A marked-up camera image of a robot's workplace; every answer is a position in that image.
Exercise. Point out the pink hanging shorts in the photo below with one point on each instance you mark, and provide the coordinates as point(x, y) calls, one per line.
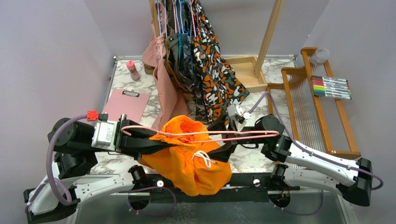
point(171, 100)

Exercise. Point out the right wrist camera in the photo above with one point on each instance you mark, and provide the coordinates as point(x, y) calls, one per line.
point(237, 114)

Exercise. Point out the dark patterned hanging shorts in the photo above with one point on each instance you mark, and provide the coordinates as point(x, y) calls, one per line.
point(181, 29)

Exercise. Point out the pink wire hanger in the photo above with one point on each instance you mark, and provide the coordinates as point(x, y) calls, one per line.
point(201, 134)

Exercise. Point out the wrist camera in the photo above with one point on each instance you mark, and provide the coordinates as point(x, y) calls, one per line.
point(237, 114)
point(104, 135)

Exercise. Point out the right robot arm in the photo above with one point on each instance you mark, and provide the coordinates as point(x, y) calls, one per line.
point(302, 166)

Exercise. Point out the pink bottle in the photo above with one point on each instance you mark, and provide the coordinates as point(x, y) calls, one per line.
point(132, 70)

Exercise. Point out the pink clipboard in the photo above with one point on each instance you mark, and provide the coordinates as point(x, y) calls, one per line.
point(130, 103)

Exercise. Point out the orange camouflage hanging shorts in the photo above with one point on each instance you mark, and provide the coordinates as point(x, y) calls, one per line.
point(219, 85)

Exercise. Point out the clear plastic cup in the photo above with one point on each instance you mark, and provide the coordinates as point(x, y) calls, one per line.
point(320, 56)

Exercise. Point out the wooden tiered rack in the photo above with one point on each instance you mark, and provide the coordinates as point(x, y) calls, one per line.
point(318, 122)

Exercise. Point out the pack of coloured markers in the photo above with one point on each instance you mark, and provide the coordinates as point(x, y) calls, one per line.
point(331, 87)

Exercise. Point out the wooden clothes rack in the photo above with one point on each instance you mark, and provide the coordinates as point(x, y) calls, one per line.
point(248, 68)

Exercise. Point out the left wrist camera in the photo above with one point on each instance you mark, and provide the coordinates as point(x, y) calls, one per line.
point(104, 135)

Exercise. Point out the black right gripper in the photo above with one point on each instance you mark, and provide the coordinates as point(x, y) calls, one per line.
point(222, 153)

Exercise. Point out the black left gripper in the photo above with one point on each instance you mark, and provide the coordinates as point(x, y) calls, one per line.
point(138, 143)

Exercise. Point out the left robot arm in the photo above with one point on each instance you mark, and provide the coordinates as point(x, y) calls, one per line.
point(73, 144)

